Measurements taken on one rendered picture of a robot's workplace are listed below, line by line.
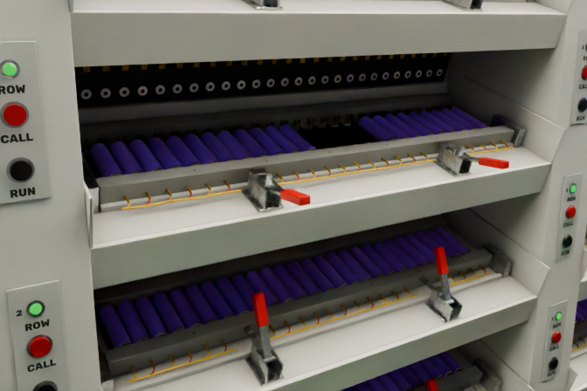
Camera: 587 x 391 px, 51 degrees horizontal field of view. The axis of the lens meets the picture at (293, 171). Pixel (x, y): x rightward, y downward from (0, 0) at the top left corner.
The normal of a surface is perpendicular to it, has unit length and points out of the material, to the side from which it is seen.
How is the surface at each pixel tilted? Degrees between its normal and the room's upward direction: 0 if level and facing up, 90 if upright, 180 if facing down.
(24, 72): 90
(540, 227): 90
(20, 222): 90
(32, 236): 90
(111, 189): 107
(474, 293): 17
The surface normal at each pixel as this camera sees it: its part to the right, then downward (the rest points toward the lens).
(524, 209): -0.85, 0.13
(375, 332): 0.15, -0.87
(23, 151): 0.52, 0.21
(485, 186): 0.50, 0.47
